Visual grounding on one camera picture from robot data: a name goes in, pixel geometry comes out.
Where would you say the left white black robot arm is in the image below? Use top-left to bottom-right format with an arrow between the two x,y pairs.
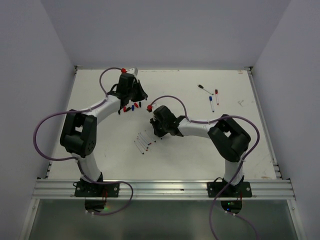
60,71 -> 148,197

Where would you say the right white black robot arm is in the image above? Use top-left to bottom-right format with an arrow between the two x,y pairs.
147,104 -> 251,197

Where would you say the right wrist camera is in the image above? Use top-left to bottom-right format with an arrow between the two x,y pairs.
150,107 -> 156,118

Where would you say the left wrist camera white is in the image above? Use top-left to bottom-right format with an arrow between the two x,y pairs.
127,67 -> 139,77

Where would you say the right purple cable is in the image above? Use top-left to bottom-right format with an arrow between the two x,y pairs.
146,95 -> 261,240

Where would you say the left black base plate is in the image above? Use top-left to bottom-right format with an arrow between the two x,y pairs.
73,180 -> 120,198

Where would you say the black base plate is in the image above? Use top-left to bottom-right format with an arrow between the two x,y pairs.
73,180 -> 120,198
206,181 -> 253,198

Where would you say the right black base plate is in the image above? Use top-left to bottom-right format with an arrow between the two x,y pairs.
206,181 -> 253,198

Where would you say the aluminium mounting rail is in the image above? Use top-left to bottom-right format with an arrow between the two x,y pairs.
31,179 -> 296,201

